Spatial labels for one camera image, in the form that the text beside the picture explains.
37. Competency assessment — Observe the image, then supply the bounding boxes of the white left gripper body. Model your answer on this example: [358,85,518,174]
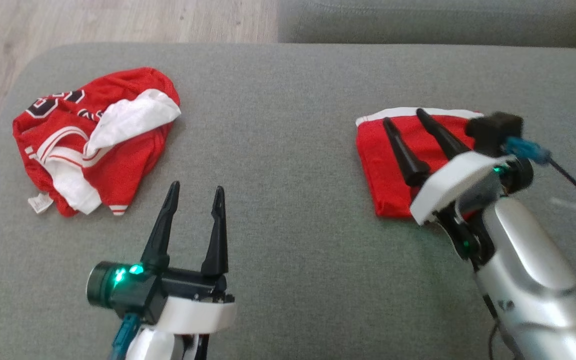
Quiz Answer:
[87,262,237,334]

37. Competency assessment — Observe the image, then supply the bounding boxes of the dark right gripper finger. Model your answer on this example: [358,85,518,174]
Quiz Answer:
[382,117,432,188]
[416,108,472,161]

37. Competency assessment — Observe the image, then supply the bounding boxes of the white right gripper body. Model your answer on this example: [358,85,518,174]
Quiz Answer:
[410,150,535,226]

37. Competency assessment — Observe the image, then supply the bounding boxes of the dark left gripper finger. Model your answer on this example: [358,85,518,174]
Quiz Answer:
[140,181,181,274]
[200,186,229,279]

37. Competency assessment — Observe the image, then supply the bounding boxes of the red basketball shorts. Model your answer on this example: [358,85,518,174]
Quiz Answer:
[355,107,485,219]

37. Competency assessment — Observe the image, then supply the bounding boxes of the red white basketball jersey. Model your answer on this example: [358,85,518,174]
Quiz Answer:
[12,67,182,218]

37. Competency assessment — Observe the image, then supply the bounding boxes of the large grey sofa seat cushion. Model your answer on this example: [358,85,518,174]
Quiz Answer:
[0,42,576,360]

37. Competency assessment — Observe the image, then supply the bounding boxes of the black left cable blue plug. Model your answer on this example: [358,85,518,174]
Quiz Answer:
[109,312,142,360]

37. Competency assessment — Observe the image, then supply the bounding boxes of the black cable blue plug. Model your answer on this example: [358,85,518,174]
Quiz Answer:
[109,312,142,360]
[504,136,576,255]

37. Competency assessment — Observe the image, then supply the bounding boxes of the black right cable blue plug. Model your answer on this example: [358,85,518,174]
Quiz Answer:
[504,136,576,255]

